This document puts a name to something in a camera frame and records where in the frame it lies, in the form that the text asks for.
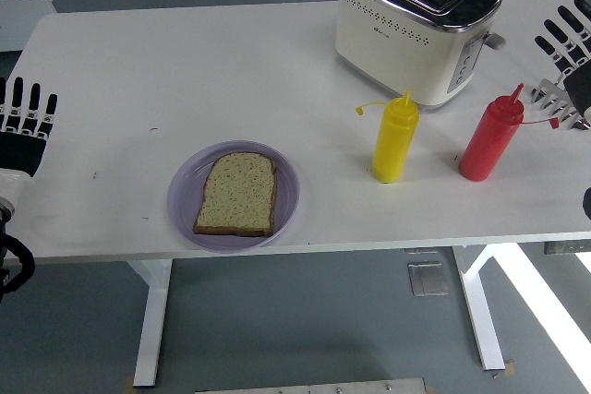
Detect purple plate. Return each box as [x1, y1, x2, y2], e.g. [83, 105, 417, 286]
[166, 139, 301, 253]

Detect metal toast rack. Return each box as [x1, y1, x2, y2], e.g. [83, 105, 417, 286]
[529, 78, 591, 131]

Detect metal floor plate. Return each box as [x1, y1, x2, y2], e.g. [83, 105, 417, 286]
[193, 377, 428, 394]

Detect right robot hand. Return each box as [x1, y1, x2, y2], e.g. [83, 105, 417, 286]
[534, 0, 591, 122]

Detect slice of bread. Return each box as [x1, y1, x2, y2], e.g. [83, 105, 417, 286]
[192, 151, 278, 238]

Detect metal floor socket cover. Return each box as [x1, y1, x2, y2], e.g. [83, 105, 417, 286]
[406, 260, 450, 297]

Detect red squeeze bottle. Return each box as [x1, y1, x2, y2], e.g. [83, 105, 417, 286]
[457, 83, 561, 182]

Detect white table leg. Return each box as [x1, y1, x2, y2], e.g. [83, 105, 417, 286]
[451, 245, 507, 372]
[127, 258, 175, 388]

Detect yellow squeeze bottle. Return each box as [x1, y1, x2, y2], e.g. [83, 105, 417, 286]
[355, 89, 420, 185]

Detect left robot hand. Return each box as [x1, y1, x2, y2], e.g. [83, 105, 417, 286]
[0, 76, 59, 207]

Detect grey table control panel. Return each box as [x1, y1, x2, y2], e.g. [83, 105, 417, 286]
[543, 239, 591, 256]

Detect cream two-slot toaster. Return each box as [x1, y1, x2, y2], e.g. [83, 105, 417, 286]
[335, 0, 508, 113]

